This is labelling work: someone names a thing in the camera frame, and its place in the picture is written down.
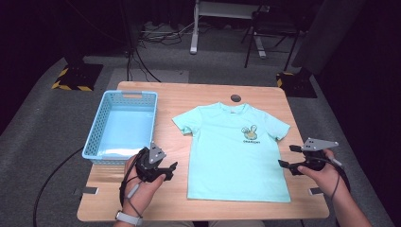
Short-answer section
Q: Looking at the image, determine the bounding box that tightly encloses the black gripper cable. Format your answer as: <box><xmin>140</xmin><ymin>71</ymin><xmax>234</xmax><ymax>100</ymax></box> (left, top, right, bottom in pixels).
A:
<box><xmin>118</xmin><ymin>148</ymin><xmax>149</xmax><ymax>219</ymax></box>
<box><xmin>324</xmin><ymin>155</ymin><xmax>352</xmax><ymax>201</ymax></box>

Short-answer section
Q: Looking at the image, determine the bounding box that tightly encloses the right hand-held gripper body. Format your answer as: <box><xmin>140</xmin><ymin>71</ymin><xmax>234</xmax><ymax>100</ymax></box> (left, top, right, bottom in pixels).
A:
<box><xmin>300</xmin><ymin>137</ymin><xmax>340</xmax><ymax>173</ymax></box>

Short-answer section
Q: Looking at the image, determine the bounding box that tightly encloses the person's left hand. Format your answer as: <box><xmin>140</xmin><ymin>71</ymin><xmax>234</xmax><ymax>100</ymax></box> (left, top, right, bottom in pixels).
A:
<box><xmin>120</xmin><ymin>153</ymin><xmax>166</xmax><ymax>219</ymax></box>

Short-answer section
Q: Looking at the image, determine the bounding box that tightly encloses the white desk frame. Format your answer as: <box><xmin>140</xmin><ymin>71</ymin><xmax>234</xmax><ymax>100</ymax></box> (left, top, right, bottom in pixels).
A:
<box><xmin>189</xmin><ymin>0</ymin><xmax>270</xmax><ymax>60</ymax></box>

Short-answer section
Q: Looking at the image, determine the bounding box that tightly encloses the light blue plastic basket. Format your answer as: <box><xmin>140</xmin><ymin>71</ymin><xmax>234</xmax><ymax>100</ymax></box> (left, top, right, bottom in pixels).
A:
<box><xmin>81</xmin><ymin>90</ymin><xmax>159</xmax><ymax>166</ymax></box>

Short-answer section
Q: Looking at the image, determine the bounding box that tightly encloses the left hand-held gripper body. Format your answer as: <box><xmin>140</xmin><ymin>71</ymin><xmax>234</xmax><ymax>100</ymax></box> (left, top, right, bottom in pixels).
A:
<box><xmin>134</xmin><ymin>142</ymin><xmax>167</xmax><ymax>183</ymax></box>

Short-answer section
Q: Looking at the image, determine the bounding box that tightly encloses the black yellow-striped stand base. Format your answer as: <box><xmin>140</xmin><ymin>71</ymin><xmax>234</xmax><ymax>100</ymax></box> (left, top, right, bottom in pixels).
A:
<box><xmin>51</xmin><ymin>62</ymin><xmax>104</xmax><ymax>93</ymax></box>
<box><xmin>275</xmin><ymin>71</ymin><xmax>318</xmax><ymax>99</ymax></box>

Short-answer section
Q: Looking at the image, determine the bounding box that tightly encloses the person's right hand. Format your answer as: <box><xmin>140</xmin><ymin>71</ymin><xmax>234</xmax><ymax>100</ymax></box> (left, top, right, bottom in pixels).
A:
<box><xmin>297</xmin><ymin>149</ymin><xmax>343</xmax><ymax>199</ymax></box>

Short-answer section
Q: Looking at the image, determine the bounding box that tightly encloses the black stand pole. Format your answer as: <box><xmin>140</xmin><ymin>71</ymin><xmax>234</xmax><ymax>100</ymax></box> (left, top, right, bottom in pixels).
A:
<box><xmin>118</xmin><ymin>0</ymin><xmax>141</xmax><ymax>60</ymax></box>

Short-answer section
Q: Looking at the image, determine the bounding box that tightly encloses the black folding stand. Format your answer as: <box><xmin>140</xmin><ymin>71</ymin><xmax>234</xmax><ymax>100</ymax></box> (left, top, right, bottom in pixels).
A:
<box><xmin>240</xmin><ymin>4</ymin><xmax>305</xmax><ymax>72</ymax></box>

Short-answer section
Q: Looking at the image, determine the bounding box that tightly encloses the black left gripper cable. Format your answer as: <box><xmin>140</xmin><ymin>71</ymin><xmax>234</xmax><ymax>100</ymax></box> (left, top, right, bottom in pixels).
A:
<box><xmin>118</xmin><ymin>148</ymin><xmax>149</xmax><ymax>219</ymax></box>

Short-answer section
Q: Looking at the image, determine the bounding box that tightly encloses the black floor cable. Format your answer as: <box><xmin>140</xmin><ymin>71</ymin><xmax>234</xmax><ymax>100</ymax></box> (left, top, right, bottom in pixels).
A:
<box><xmin>32</xmin><ymin>146</ymin><xmax>85</xmax><ymax>227</ymax></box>

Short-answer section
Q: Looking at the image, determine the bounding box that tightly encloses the white wristwatch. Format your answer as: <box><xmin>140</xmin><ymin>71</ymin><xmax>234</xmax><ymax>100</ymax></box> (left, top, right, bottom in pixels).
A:
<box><xmin>114</xmin><ymin>210</ymin><xmax>144</xmax><ymax>227</ymax></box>

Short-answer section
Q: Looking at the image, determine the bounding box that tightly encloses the grey curtain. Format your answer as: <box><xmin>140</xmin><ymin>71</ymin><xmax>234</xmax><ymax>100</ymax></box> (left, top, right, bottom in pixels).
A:
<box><xmin>291</xmin><ymin>0</ymin><xmax>369</xmax><ymax>76</ymax></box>

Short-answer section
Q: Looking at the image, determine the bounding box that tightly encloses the bundle of floor cables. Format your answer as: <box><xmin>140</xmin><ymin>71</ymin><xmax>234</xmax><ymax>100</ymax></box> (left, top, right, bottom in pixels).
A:
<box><xmin>137</xmin><ymin>21</ymin><xmax>197</xmax><ymax>47</ymax></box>

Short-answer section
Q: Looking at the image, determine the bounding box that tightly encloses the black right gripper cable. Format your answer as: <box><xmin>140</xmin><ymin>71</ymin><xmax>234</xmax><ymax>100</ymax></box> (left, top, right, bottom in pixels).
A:
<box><xmin>324</xmin><ymin>155</ymin><xmax>352</xmax><ymax>201</ymax></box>

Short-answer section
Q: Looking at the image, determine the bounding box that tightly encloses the mint green t-shirt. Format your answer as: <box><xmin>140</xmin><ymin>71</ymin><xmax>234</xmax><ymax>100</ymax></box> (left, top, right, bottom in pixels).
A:
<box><xmin>171</xmin><ymin>102</ymin><xmax>291</xmax><ymax>203</ymax></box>

